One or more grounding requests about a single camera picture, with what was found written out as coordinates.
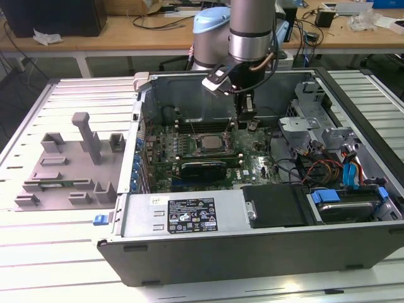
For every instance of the black drive bay box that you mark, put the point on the black drive bay box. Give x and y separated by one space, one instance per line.
274 205

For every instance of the grey parts rack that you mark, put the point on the grey parts rack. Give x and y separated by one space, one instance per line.
72 158

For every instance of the small black box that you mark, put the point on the small black box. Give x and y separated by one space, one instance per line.
324 18

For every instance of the blue box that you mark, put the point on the blue box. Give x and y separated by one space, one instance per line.
388 3

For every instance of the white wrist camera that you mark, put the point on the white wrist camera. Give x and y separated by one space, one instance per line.
214 82

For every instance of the grey plastic case latch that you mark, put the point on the grey plastic case latch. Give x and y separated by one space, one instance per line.
141 80

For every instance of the green RAM stick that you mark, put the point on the green RAM stick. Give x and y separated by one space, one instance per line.
233 161

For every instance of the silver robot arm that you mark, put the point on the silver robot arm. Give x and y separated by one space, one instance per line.
249 31

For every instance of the large black computer tower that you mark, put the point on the large black computer tower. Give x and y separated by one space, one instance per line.
63 19

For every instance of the grey power supply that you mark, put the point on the grey power supply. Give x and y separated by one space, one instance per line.
142 214

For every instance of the white crumpled tissue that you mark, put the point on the white crumpled tissue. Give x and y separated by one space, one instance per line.
47 36

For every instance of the hard disk in blue carrier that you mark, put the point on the hard disk in blue carrier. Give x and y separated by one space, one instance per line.
344 211

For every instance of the thin metal locking lever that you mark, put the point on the thin metal locking lever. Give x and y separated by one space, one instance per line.
194 130

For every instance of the black open PC case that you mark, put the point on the black open PC case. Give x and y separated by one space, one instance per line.
221 262

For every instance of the small black adapter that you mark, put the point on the small black adapter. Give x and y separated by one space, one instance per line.
313 37

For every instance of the crumpled clear plastic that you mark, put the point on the crumpled clear plastic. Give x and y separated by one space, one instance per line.
363 20

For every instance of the black graphics card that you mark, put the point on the black graphics card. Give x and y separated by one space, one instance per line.
205 172

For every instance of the green motherboard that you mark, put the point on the green motherboard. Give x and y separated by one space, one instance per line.
252 151

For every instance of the black cylinder component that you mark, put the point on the black cylinder component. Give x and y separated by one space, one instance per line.
168 114

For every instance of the silver CPU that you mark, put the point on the silver CPU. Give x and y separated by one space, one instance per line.
211 142

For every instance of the metal drive cage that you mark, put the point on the metal drive cage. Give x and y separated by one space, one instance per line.
296 126

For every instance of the small black computer tower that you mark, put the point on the small black computer tower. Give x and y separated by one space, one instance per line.
292 12

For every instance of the wooden desk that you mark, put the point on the wooden desk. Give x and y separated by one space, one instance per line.
94 41

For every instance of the white flat box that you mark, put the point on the white flat box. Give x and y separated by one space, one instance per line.
391 23

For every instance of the blue case latch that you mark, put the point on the blue case latch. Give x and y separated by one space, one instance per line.
100 220

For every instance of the CPU socket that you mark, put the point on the CPU socket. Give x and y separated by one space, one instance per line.
199 148

